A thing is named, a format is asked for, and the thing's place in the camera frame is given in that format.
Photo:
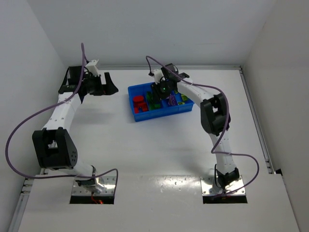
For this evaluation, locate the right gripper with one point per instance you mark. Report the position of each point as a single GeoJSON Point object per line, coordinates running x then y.
{"type": "Point", "coordinates": [160, 93]}

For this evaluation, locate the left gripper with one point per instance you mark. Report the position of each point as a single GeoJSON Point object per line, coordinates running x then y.
{"type": "Point", "coordinates": [98, 85]}

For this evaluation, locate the green lego plate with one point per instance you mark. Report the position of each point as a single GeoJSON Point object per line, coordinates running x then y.
{"type": "Point", "coordinates": [152, 104]}

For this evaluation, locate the purple square lego brick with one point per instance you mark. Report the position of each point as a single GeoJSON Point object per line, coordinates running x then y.
{"type": "Point", "coordinates": [172, 100]}

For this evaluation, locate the round red lego brick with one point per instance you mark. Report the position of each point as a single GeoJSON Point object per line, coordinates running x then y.
{"type": "Point", "coordinates": [138, 99]}

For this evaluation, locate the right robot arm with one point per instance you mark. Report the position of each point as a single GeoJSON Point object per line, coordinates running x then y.
{"type": "Point", "coordinates": [214, 117]}

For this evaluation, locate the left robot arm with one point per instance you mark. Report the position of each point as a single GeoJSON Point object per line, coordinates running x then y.
{"type": "Point", "coordinates": [53, 145]}

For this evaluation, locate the blue divided plastic bin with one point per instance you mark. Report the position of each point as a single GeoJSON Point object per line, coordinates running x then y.
{"type": "Point", "coordinates": [165, 109]}

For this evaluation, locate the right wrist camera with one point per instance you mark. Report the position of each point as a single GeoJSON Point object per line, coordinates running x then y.
{"type": "Point", "coordinates": [157, 75]}

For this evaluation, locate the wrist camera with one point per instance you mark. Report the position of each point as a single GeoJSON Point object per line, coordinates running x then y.
{"type": "Point", "coordinates": [157, 75]}
{"type": "Point", "coordinates": [92, 67]}

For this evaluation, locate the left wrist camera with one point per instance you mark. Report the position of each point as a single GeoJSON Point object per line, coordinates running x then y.
{"type": "Point", "coordinates": [92, 67]}

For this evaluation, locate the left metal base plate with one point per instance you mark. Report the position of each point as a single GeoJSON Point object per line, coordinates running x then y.
{"type": "Point", "coordinates": [103, 186]}

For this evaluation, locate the metal base plate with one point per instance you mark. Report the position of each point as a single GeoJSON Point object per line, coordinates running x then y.
{"type": "Point", "coordinates": [209, 188]}
{"type": "Point", "coordinates": [103, 186]}

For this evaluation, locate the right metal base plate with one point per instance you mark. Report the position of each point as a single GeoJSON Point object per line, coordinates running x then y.
{"type": "Point", "coordinates": [209, 188]}

